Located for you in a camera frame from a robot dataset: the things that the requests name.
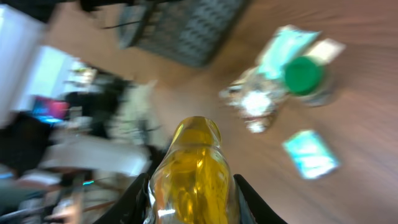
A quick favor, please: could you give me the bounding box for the brown snack pouch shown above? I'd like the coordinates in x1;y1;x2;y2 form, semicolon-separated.
219;36;346;133

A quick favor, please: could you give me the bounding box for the yellow oil bottle silver cap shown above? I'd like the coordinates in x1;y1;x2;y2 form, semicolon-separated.
148;116;240;224

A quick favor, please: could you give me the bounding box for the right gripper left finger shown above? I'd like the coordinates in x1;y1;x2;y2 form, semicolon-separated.
93;173;149;224

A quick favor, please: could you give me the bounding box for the green lid white jar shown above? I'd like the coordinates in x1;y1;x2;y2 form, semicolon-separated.
284;56;335;107

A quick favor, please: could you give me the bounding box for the mint green snack bar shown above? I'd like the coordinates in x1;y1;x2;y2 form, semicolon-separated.
256;25;321;80

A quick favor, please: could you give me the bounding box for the green tissue pack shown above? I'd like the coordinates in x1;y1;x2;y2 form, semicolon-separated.
282;129;340;180

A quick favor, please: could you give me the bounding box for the grey plastic mesh basket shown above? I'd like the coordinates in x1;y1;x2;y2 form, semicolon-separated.
116;0;248;67

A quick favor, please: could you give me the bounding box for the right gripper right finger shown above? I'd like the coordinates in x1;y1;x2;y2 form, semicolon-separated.
234;174;287;224

